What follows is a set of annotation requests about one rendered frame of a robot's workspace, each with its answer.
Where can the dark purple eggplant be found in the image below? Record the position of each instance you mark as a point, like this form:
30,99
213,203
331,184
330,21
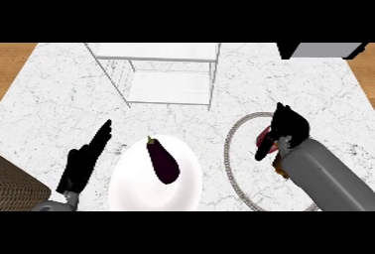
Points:
163,162

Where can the round marble placemat grey rim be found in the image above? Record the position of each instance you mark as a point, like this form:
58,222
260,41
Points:
240,172

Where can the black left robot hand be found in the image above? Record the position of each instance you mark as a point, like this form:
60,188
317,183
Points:
80,163

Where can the grey and black appliance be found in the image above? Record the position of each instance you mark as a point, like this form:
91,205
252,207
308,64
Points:
322,50

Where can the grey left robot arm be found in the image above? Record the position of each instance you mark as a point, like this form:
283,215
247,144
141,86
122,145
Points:
58,202

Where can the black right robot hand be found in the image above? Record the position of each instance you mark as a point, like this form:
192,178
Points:
288,124

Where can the white oval plate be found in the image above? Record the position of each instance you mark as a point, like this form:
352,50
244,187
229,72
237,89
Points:
156,174

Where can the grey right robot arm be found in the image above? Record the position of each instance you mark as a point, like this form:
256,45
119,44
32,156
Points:
325,178

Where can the brown wicker basket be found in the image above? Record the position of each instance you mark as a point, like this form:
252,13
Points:
20,188

